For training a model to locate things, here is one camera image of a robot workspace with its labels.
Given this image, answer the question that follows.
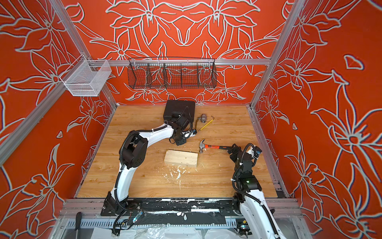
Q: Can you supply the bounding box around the claw hammer red black handle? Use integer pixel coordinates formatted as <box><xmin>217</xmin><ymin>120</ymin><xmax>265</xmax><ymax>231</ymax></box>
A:
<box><xmin>199</xmin><ymin>139</ymin><xmax>231</xmax><ymax>153</ymax></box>

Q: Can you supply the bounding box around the light wooden block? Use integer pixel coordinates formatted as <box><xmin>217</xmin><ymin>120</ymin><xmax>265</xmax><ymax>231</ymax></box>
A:
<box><xmin>164</xmin><ymin>150</ymin><xmax>198</xmax><ymax>168</ymax></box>

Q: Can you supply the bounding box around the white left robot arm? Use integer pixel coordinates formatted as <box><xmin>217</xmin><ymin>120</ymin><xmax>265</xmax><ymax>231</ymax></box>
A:
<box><xmin>101</xmin><ymin>115</ymin><xmax>195</xmax><ymax>216</ymax></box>

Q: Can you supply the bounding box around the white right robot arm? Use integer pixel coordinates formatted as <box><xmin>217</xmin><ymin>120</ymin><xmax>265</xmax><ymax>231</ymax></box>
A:
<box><xmin>227</xmin><ymin>143</ymin><xmax>285</xmax><ymax>239</ymax></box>

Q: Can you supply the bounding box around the black plastic tool case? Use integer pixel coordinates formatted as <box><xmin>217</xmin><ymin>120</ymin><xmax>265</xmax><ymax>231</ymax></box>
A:
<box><xmin>163</xmin><ymin>100</ymin><xmax>196</xmax><ymax>122</ymax></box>

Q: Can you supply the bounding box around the yellow hex key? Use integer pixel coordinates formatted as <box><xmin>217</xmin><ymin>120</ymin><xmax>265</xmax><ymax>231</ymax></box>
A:
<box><xmin>198</xmin><ymin>116</ymin><xmax>215</xmax><ymax>132</ymax></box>

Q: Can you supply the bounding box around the aluminium back crossbar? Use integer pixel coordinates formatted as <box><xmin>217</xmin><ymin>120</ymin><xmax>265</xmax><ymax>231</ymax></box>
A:
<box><xmin>88</xmin><ymin>58</ymin><xmax>271</xmax><ymax>67</ymax></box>

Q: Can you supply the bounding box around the white mesh basket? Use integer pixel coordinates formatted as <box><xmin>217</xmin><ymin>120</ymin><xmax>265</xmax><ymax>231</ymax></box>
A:
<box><xmin>59</xmin><ymin>55</ymin><xmax>111</xmax><ymax>97</ymax></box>

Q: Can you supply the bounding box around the black screwdriver left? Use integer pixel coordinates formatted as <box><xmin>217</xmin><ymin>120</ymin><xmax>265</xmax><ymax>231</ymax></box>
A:
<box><xmin>75</xmin><ymin>212</ymin><xmax>82</xmax><ymax>239</ymax></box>

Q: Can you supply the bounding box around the black corrugated right cable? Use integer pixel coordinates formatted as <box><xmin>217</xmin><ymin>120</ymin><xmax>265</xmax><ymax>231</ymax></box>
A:
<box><xmin>231</xmin><ymin>142</ymin><xmax>281</xmax><ymax>239</ymax></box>

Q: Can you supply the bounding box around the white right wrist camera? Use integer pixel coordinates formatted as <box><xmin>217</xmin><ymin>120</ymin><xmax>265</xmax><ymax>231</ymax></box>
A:
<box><xmin>252</xmin><ymin>146</ymin><xmax>262</xmax><ymax>158</ymax></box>

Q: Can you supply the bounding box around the black wire basket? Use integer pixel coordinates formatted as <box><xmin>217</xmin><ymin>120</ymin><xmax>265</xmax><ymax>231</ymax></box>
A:
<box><xmin>127</xmin><ymin>57</ymin><xmax>217</xmax><ymax>89</ymax></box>

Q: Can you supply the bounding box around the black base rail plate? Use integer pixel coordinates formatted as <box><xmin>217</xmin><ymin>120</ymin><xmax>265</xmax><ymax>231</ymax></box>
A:
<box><xmin>100</xmin><ymin>197</ymin><xmax>260</xmax><ymax>228</ymax></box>

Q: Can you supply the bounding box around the aluminium frame post right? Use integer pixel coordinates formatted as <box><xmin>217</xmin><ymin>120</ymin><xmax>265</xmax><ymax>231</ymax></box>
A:
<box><xmin>250</xmin><ymin>0</ymin><xmax>305</xmax><ymax>110</ymax></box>

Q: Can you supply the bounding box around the aluminium frame post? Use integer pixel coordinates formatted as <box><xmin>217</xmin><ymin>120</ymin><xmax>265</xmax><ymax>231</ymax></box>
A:
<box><xmin>250</xmin><ymin>0</ymin><xmax>305</xmax><ymax>110</ymax></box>
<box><xmin>49</xmin><ymin>0</ymin><xmax>118</xmax><ymax>108</ymax></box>

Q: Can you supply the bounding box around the aluminium frame post left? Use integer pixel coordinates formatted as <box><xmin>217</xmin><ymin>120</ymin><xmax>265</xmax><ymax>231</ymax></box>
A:
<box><xmin>49</xmin><ymin>0</ymin><xmax>118</xmax><ymax>108</ymax></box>

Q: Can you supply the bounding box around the aluminium left side rail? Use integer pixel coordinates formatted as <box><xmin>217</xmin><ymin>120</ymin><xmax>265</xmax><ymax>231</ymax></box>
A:
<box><xmin>1</xmin><ymin>84</ymin><xmax>66</xmax><ymax>166</ymax></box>

